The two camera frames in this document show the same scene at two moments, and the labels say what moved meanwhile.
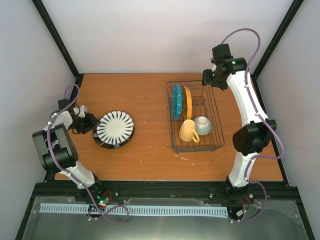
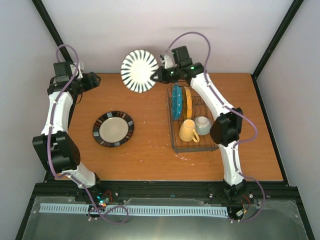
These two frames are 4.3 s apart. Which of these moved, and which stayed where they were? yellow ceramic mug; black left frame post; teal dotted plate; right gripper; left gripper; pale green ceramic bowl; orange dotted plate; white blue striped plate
Moved: right gripper; white blue striped plate; left gripper
Stayed: pale green ceramic bowl; black left frame post; teal dotted plate; orange dotted plate; yellow ceramic mug
